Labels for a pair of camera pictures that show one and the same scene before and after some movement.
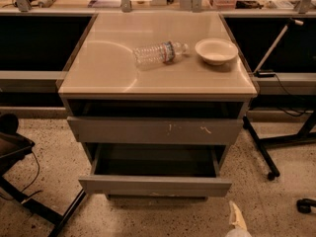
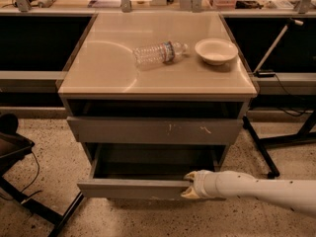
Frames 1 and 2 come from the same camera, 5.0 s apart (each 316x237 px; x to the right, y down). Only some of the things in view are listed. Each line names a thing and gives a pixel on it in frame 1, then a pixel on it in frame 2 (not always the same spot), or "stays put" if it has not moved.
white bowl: (216, 51) stays put
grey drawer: (157, 170) stays put
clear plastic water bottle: (148, 56) stays put
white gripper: (239, 218) to (201, 184)
